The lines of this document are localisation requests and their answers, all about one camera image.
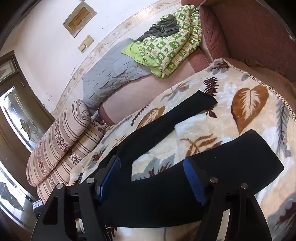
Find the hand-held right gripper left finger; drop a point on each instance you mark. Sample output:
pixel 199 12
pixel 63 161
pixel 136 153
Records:
pixel 109 178

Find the dark grey garment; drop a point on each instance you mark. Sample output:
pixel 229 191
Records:
pixel 161 29

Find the wooden wall panel box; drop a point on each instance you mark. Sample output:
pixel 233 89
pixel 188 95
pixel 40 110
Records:
pixel 78 19

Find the black pants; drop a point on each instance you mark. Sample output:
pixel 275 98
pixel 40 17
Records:
pixel 161 197

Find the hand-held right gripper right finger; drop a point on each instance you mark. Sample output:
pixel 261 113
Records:
pixel 194 183

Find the grey quilted blanket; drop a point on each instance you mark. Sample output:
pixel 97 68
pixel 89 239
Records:
pixel 108 76

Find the green patterned quilt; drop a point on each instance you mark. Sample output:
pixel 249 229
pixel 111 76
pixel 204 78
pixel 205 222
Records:
pixel 168 48

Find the beige wall switch plate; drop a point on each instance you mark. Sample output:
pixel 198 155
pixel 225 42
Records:
pixel 85 44

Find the beige plush blanket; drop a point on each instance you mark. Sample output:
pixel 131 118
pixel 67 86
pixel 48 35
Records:
pixel 266 71

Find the leaf print plush blanket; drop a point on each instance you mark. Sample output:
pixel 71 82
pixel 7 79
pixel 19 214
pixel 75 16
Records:
pixel 231 120

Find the pink bed sheet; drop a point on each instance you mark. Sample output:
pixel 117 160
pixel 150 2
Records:
pixel 143 92

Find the wooden door with glass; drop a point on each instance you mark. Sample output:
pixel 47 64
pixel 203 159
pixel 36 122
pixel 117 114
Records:
pixel 27 92

